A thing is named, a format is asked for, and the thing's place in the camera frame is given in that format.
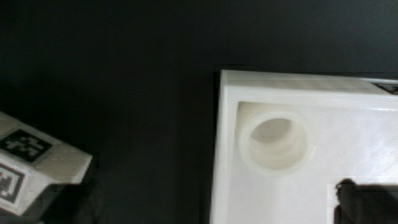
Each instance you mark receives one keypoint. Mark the white leg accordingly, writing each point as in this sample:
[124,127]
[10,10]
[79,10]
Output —
[42,162]

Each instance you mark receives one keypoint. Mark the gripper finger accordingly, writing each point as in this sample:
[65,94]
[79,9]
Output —
[367,203]

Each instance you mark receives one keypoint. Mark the white square tabletop part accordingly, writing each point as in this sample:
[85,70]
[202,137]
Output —
[307,148]

